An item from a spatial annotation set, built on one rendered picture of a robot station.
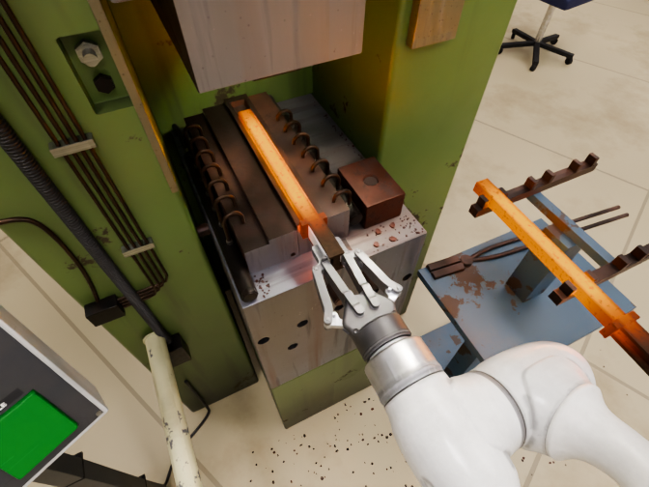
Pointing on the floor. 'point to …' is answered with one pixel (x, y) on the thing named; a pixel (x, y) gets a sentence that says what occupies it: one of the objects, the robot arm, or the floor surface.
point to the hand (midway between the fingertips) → (324, 243)
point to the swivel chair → (544, 33)
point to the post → (66, 471)
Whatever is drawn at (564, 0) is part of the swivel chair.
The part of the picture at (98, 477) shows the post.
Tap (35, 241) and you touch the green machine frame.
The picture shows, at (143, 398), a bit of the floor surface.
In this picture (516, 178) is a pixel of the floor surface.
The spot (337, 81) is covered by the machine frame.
